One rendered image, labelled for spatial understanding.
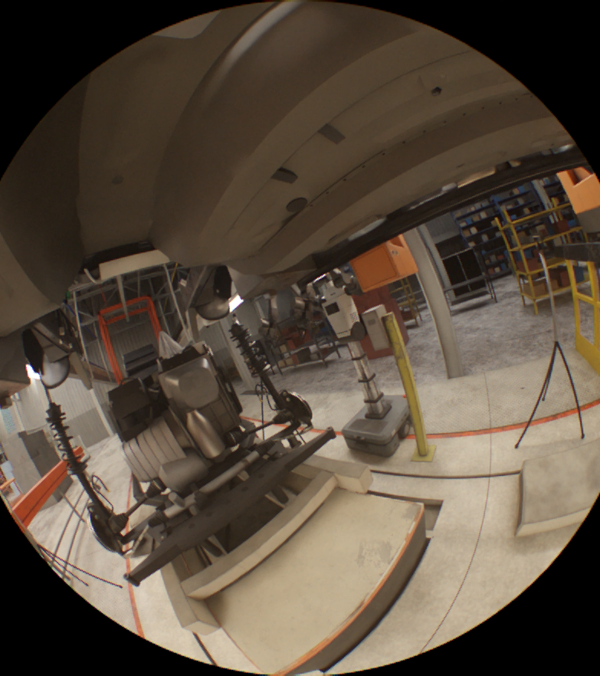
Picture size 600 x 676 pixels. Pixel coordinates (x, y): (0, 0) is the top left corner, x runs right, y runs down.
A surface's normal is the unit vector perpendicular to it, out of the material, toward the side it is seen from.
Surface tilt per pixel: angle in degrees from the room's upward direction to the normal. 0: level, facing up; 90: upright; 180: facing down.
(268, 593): 0
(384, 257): 90
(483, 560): 0
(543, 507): 0
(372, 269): 90
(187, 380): 90
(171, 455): 90
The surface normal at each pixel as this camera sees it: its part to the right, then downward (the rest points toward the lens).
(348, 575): -0.40, -0.92
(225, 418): 0.65, -0.23
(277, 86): -0.50, 0.59
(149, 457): 0.48, -0.14
